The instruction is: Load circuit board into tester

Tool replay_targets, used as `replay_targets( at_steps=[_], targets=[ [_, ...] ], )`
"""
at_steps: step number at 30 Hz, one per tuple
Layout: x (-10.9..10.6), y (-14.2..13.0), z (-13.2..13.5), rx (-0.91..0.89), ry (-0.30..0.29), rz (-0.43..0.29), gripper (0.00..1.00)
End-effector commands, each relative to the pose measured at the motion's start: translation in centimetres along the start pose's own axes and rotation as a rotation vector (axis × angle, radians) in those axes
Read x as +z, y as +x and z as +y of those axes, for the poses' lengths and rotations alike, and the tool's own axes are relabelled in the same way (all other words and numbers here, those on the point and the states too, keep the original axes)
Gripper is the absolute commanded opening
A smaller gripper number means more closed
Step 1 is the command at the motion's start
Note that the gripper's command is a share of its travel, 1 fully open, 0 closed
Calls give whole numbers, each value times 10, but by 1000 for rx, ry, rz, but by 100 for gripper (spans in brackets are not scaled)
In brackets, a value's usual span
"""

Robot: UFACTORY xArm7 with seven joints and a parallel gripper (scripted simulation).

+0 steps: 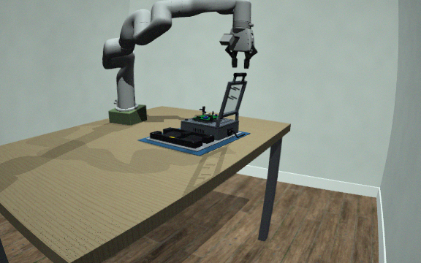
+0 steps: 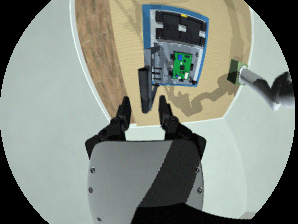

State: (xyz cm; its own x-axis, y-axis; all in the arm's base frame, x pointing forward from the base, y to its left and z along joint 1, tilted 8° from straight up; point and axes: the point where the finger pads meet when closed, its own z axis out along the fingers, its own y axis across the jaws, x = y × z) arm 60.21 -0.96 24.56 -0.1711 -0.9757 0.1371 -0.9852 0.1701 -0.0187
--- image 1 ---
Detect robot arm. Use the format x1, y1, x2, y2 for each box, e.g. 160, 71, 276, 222
102, 0, 254, 112

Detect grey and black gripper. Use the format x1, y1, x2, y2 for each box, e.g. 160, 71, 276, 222
225, 27, 258, 69

